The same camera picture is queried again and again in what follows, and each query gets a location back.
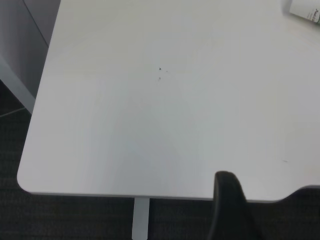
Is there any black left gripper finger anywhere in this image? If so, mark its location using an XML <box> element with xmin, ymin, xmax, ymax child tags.
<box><xmin>209</xmin><ymin>170</ymin><xmax>263</xmax><ymax>240</ymax></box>

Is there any white paper coffee cup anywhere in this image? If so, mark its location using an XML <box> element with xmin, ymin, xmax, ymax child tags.
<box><xmin>281</xmin><ymin>0</ymin><xmax>320</xmax><ymax>26</ymax></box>

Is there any white metal table leg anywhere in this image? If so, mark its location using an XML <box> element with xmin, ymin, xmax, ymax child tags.
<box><xmin>131</xmin><ymin>197</ymin><xmax>151</xmax><ymax>240</ymax></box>

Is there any grey partition panel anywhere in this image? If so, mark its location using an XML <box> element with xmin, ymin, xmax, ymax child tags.
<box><xmin>0</xmin><ymin>0</ymin><xmax>62</xmax><ymax>115</ymax></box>

